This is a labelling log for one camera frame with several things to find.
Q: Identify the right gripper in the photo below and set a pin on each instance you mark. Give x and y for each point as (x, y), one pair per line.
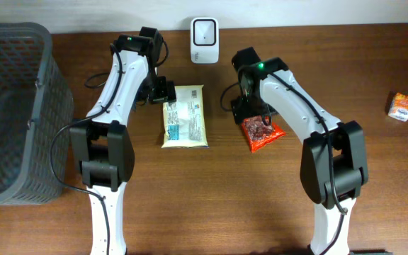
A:
(242, 109)

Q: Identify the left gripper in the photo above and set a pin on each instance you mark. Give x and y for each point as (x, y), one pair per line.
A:
(166, 91)

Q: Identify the red snack bag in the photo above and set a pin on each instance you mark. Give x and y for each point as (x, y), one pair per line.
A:
(258, 134)

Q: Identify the yellow wet wipes pack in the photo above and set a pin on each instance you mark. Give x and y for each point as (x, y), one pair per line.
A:
(184, 122)

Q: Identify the orange tissue pack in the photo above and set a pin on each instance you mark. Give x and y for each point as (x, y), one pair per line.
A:
(399, 107)

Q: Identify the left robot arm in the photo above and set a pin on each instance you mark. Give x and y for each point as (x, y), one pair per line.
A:
(103, 152)

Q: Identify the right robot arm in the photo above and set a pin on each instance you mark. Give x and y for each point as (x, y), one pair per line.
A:
(333, 166)

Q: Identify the white barcode scanner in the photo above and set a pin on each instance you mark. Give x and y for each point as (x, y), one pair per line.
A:
(204, 40)

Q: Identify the grey plastic mesh basket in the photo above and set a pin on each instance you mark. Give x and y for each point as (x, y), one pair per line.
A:
(35, 102)

